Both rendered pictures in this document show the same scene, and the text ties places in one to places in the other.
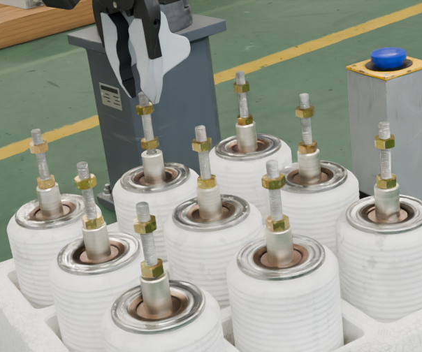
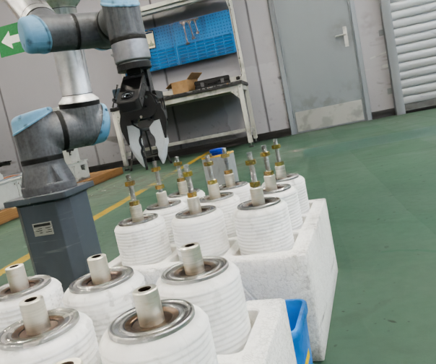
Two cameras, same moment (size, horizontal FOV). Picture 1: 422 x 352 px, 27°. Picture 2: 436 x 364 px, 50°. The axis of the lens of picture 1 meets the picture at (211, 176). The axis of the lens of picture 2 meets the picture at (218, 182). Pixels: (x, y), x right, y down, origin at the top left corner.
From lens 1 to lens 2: 67 cm
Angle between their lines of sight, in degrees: 44
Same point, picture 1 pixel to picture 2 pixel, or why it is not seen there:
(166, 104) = (79, 224)
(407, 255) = (302, 185)
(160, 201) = (180, 207)
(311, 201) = (244, 188)
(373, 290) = not seen: hidden behind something
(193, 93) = (87, 219)
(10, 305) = (141, 268)
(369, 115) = (219, 175)
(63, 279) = (195, 219)
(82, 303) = (209, 227)
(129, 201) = (164, 211)
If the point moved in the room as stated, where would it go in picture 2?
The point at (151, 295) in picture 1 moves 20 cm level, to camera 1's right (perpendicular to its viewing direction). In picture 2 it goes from (260, 194) to (324, 168)
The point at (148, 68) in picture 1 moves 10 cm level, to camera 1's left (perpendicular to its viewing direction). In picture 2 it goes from (164, 142) to (123, 152)
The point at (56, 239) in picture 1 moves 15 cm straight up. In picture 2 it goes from (157, 224) to (139, 143)
